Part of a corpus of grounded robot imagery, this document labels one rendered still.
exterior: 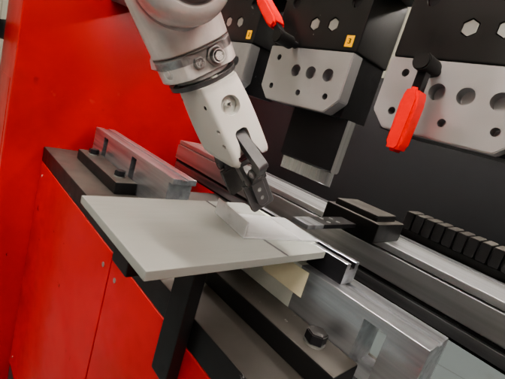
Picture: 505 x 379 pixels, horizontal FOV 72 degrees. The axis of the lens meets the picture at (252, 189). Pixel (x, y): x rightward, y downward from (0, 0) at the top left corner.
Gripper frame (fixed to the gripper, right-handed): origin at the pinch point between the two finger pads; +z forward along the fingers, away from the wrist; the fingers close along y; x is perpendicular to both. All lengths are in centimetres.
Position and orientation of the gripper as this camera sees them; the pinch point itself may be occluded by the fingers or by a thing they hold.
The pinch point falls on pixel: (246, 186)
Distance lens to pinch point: 46.3
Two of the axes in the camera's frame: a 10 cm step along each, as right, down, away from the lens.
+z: 3.1, 7.9, 5.2
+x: -8.1, 5.1, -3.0
